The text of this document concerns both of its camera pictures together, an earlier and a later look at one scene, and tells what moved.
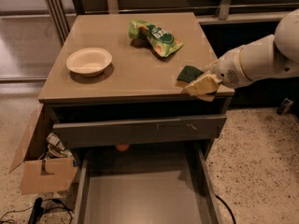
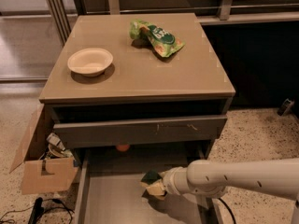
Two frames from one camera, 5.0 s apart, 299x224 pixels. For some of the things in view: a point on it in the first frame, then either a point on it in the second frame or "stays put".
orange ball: (122, 147) stays put
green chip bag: (163, 42) stays put
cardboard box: (39, 174) stays put
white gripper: (228, 68) to (170, 179)
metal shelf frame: (216, 5) stays put
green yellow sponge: (186, 75) to (149, 178)
